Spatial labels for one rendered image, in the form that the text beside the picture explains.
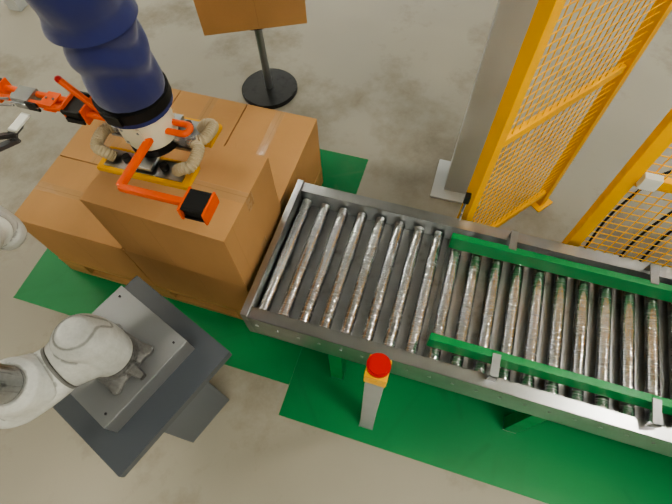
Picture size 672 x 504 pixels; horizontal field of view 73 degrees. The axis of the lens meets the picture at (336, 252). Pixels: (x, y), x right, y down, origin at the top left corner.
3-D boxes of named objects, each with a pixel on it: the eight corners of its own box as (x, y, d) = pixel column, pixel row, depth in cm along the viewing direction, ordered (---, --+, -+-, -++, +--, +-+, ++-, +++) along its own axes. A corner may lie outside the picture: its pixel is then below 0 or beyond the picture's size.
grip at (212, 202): (219, 201, 135) (215, 191, 130) (208, 225, 131) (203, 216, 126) (194, 195, 136) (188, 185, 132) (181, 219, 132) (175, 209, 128)
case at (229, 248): (282, 213, 212) (268, 156, 177) (246, 288, 194) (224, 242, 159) (168, 182, 223) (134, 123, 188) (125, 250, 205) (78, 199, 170)
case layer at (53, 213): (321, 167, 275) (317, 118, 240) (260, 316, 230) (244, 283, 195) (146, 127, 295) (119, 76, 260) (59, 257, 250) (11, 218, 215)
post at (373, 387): (375, 415, 220) (392, 360, 132) (372, 430, 217) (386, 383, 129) (362, 411, 221) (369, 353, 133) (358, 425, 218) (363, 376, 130)
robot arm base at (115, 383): (126, 403, 144) (117, 399, 139) (78, 368, 150) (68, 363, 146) (164, 354, 151) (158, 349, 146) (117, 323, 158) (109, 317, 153)
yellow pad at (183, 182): (201, 168, 154) (196, 158, 150) (188, 191, 150) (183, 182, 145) (112, 148, 160) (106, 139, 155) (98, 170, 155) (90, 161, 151)
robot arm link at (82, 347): (143, 355, 145) (109, 332, 126) (91, 394, 140) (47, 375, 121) (120, 320, 152) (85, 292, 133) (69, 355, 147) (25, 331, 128)
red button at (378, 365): (393, 360, 132) (394, 356, 128) (387, 383, 129) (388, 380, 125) (369, 353, 133) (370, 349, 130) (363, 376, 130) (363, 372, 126)
